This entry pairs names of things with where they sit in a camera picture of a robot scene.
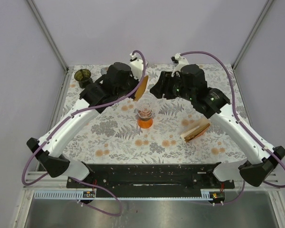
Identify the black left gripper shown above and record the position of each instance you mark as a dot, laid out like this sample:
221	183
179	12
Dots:
136	81

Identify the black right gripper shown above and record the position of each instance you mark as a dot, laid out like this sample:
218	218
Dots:
163	84

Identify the brown paper coffee filter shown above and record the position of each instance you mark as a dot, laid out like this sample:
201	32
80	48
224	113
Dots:
140	91

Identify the clear plastic dripper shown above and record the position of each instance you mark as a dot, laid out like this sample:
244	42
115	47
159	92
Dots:
145	106

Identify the orange coffee filter pack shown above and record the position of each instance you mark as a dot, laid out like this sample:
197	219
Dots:
195	129

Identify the orange glass carafe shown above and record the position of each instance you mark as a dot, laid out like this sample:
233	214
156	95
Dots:
145	119

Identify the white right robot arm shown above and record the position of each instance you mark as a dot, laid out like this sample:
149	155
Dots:
261	156

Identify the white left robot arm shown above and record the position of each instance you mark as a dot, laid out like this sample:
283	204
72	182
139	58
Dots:
48	149

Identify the dark green dripper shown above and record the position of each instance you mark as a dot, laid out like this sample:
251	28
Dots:
83	77

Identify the floral patterned tablecloth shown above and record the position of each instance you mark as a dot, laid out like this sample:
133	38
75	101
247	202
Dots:
115	137

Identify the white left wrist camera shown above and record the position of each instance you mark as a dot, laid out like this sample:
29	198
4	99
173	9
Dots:
137	66

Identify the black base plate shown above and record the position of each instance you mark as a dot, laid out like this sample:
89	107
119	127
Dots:
157	168

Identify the white slotted cable duct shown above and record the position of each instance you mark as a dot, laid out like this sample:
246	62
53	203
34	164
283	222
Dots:
137	193

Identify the aluminium frame rail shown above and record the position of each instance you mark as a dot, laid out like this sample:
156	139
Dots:
199	180

